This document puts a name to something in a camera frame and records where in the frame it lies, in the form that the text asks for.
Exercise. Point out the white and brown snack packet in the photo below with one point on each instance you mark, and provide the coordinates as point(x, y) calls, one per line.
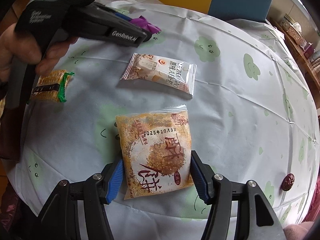
point(160, 75)

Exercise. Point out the orange sesame cake packet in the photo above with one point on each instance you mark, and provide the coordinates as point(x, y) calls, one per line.
point(155, 150)

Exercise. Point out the person's left hand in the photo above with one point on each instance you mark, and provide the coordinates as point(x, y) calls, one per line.
point(22, 47)

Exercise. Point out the dark red wrapped candy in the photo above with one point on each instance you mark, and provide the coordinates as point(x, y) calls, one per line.
point(288, 181)

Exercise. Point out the yellow cracker packet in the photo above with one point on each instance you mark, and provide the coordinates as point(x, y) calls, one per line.
point(50, 85)

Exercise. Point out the yellow and blue chair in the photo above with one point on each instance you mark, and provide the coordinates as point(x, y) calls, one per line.
point(240, 0)

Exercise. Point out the gold and red gift box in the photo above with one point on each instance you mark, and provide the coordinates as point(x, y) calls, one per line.
point(10, 140)

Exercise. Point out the purple candy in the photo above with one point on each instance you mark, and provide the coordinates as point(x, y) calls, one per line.
point(142, 23)

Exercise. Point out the wooden side cabinet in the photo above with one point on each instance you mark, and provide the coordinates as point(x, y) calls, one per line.
point(310, 67)

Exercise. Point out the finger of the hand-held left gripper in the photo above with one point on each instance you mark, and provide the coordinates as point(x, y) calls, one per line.
point(148, 35)
point(120, 16)

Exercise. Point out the maroon box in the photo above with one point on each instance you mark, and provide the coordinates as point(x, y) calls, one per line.
point(310, 51)

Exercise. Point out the white green-printed tablecloth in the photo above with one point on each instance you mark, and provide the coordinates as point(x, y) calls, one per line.
point(237, 105)

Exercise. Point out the patterned tissue box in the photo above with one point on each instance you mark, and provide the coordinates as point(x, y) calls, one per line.
point(295, 33)

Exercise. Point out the pink cloth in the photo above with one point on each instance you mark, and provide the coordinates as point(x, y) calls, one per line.
point(300, 231)

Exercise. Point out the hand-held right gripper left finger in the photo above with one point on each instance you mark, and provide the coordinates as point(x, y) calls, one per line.
point(116, 180)

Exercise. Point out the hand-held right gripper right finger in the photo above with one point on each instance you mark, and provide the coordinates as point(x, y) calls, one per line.
point(200, 180)

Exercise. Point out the maroon cloth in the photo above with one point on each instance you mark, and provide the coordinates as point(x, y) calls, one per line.
point(15, 210)

